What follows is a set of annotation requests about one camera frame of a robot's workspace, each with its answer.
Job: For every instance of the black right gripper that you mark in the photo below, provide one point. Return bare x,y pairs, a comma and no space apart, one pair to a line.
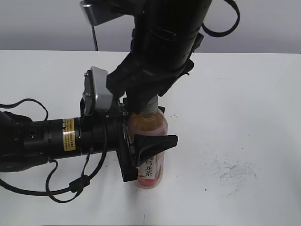
134,72

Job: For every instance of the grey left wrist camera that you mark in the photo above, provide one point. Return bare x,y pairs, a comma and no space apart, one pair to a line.
97,98

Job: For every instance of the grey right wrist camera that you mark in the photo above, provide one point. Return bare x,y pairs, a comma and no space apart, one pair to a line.
101,11

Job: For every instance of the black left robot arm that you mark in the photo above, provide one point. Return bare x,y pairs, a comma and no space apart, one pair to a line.
25,143

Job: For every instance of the grey bottle cap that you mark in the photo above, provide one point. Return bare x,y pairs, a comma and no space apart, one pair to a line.
152,106

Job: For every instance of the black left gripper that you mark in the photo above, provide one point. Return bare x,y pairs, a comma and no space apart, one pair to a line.
145,147

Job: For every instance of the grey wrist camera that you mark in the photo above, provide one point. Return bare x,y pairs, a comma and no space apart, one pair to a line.
97,98
101,11

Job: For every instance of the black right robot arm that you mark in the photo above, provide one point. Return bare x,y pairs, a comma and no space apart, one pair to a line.
164,37

